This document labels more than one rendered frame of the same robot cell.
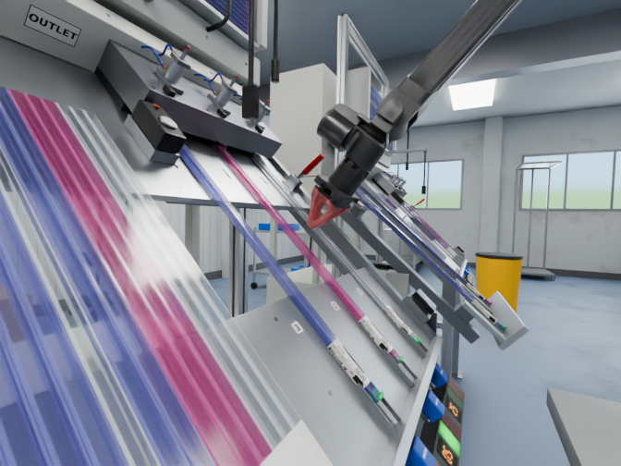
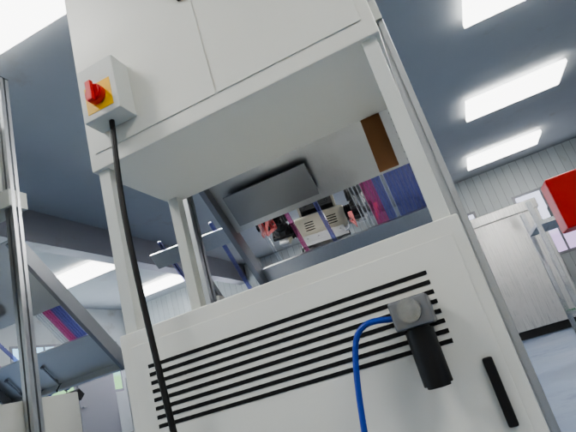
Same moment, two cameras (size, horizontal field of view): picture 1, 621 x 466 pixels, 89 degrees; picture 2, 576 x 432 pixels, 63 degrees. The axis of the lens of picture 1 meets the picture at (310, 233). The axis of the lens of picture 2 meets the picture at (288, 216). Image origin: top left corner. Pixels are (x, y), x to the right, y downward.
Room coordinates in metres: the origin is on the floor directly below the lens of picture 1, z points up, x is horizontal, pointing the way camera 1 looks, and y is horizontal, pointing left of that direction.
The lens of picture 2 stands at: (0.86, 1.61, 0.45)
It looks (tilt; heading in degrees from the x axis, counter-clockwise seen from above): 18 degrees up; 259
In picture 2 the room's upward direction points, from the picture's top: 17 degrees counter-clockwise
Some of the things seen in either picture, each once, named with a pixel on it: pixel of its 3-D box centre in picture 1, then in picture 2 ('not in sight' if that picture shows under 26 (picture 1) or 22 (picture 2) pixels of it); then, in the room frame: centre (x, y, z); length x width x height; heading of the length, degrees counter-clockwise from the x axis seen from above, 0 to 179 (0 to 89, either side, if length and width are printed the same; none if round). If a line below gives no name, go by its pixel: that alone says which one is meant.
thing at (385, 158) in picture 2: not in sight; (367, 111); (0.38, 0.59, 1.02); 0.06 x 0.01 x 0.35; 152
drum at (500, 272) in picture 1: (496, 286); not in sight; (3.12, -1.88, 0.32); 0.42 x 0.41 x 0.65; 151
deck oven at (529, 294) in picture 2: not in sight; (508, 276); (-3.95, -5.77, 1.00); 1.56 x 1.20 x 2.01; 152
